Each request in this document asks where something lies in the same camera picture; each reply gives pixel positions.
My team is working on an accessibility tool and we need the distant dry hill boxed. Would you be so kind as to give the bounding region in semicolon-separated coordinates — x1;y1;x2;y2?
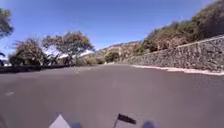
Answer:
81;41;145;66

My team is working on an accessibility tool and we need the grey asphalt road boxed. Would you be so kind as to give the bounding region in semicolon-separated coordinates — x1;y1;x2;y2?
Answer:
0;63;224;128

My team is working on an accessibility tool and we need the large leafy tree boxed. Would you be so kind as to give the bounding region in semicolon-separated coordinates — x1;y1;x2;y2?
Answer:
42;31;96;66

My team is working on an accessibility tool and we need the robot's own part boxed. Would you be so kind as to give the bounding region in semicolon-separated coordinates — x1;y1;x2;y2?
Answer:
143;120;156;128
70;121;82;128

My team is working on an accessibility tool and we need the pale kerb strip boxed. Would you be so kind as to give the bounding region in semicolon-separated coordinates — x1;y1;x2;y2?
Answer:
131;64;224;76

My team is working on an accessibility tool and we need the bushy hillside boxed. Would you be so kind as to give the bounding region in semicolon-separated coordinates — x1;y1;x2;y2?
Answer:
139;0;224;54

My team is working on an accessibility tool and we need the sparse bare tree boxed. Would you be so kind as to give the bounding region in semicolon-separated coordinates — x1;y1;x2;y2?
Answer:
8;37;45;67

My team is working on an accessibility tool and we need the dark tree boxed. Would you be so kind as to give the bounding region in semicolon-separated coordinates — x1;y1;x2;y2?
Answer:
0;8;15;38

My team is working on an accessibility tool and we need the grey stone wall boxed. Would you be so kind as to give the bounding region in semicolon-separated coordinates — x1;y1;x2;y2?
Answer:
122;34;224;73

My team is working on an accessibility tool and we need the low dark wall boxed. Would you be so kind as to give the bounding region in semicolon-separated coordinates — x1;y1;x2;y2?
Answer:
0;64;72;75

